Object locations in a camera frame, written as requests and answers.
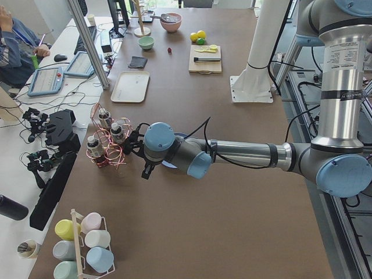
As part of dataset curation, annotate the black keyboard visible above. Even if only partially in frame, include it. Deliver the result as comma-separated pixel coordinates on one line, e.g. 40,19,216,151
73,25,98,56

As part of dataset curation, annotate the dark drink bottle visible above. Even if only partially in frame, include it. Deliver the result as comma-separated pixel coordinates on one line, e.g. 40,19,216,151
98,108,112,128
110,122,129,152
87,135,107,167

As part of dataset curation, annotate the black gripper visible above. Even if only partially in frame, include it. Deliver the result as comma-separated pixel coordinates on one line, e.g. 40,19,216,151
123,123,161,179

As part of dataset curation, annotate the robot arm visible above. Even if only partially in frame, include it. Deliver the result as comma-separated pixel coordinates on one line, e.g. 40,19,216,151
124,1,371,198

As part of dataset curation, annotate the black plastic device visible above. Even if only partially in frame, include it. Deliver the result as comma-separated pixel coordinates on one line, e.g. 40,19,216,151
45,109,81,153

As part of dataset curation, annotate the green lime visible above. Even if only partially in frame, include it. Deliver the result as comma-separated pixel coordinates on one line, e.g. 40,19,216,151
196,38,205,45

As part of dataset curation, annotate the black thermos bottle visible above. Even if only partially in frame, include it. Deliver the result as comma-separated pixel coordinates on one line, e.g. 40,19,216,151
1,195,28,221

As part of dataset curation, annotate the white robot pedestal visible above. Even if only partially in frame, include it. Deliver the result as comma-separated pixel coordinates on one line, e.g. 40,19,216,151
230,0,292,103

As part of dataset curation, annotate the paper cup with cutlery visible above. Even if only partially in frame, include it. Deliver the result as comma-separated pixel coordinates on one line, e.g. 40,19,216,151
17,239,41,259

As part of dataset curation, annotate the wooden cutting board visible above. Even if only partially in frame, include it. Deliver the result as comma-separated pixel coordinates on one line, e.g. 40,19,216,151
188,45,222,74

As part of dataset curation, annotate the white cup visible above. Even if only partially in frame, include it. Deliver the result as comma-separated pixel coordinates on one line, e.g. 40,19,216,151
85,230,111,248

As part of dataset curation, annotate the grey cup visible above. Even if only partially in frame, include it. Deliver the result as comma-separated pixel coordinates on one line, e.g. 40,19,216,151
52,240,76,261

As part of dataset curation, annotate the yellow lemon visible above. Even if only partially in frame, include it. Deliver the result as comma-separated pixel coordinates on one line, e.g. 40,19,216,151
189,33,199,42
197,30,206,39

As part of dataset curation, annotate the aluminium frame post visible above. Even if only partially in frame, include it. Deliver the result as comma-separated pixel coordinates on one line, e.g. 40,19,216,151
67,0,109,90

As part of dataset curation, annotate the white cup rack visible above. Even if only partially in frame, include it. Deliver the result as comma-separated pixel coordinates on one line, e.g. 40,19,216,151
70,209,116,279

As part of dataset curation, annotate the grey folded cloth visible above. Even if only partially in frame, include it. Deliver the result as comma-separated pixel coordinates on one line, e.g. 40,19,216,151
128,56,148,69

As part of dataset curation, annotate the copper wire bottle rack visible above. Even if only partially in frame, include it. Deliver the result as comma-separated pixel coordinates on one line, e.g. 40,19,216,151
85,103,133,169

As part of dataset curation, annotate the mint cup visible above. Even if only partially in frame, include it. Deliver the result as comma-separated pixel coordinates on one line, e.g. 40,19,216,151
53,261,78,279

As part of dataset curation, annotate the pink cup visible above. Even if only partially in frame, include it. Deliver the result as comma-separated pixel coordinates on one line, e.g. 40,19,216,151
81,212,102,234

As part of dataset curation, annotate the pink bowl with ice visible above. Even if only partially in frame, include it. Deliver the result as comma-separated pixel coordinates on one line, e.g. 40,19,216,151
160,13,182,33

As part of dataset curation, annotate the blue cup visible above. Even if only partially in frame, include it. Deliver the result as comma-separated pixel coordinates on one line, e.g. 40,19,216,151
86,246,114,273

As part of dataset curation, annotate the blue teach pendant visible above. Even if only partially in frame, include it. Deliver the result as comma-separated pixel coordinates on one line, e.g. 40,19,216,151
27,67,64,96
64,51,94,78

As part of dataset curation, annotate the blue plate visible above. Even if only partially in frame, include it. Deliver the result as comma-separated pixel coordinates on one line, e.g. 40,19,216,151
162,133,187,169

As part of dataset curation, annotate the cream rabbit tray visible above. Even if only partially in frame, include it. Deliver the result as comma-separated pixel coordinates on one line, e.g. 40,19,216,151
110,71,150,103

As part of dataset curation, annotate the wooden cup tree stand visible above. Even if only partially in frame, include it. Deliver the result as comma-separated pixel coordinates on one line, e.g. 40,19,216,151
131,0,151,38

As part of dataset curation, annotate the black computer mouse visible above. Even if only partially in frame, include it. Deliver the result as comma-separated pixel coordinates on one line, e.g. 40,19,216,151
54,54,67,62

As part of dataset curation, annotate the mint green bowl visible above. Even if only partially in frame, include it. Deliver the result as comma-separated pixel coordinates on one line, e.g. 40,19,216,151
138,36,155,50

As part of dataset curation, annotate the yellow cup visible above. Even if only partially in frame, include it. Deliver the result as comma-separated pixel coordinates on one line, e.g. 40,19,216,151
55,219,74,241

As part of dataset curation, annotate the metal ice scoop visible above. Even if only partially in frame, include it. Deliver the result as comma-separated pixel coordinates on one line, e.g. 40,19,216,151
150,13,178,23

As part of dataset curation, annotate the yellow plastic knife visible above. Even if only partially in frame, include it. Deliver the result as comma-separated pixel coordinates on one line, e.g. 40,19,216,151
194,49,217,53

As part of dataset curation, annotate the steel muddler black tip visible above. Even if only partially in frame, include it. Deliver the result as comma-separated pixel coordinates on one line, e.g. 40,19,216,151
193,57,221,63

